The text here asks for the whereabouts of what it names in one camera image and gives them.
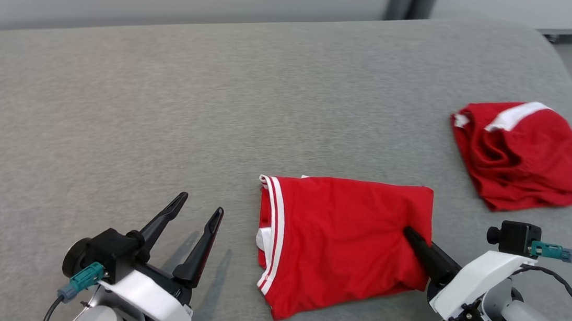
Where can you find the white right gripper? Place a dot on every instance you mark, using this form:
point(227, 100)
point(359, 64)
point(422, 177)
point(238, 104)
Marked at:
point(479, 279)

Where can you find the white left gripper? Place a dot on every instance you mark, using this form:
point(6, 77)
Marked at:
point(157, 297)

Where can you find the red Bulls basketball jersey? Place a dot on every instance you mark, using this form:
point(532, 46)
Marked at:
point(341, 239)

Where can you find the red shorts white trim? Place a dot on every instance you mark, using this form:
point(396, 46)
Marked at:
point(527, 163)

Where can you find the grey partition foot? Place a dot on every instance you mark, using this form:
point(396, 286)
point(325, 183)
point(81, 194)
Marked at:
point(423, 0)
point(398, 1)

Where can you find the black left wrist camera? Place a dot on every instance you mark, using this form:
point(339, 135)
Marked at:
point(109, 253)

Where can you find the teal left camera connector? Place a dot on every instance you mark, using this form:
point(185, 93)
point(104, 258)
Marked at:
point(86, 277)

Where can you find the teal camera connector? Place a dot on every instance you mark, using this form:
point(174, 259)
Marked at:
point(86, 277)
point(550, 251)

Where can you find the teal right camera connector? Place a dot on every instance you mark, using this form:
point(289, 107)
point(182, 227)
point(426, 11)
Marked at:
point(550, 251)

